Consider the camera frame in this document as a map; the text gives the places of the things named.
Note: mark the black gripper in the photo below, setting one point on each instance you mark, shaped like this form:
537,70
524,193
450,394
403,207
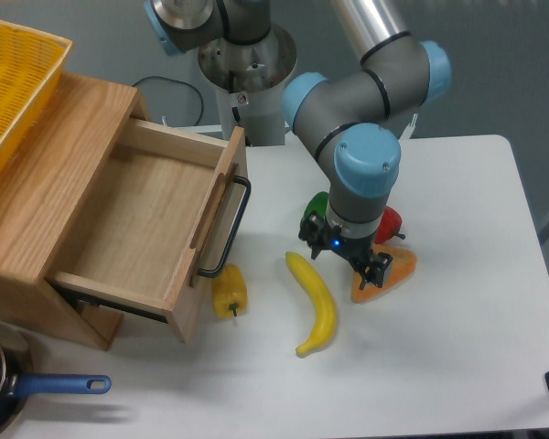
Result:
320,235

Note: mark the yellow toy banana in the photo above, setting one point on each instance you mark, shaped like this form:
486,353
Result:
324,328

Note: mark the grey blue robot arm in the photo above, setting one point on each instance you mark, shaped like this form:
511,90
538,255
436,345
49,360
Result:
338,122

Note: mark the green toy bell pepper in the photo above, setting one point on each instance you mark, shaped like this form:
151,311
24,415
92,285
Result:
318,204

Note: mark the red toy bell pepper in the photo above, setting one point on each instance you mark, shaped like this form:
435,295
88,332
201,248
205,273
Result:
390,226

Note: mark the orange toy sandwich triangle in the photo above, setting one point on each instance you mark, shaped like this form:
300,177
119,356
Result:
402,267

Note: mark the yellow toy bell pepper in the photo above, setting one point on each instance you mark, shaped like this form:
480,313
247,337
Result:
229,292

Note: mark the open wooden drawer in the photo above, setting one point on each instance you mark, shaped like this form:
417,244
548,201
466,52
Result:
161,208

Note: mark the wooden drawer cabinet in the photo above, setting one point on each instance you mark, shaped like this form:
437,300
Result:
41,191

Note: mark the yellow plastic mesh basket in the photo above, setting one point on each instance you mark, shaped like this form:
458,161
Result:
31,63

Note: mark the black metal drawer handle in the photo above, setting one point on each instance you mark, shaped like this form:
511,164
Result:
236,223

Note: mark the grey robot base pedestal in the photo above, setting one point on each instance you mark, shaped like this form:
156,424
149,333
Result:
249,82

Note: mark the black pan blue handle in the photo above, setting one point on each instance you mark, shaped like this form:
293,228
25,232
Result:
18,380

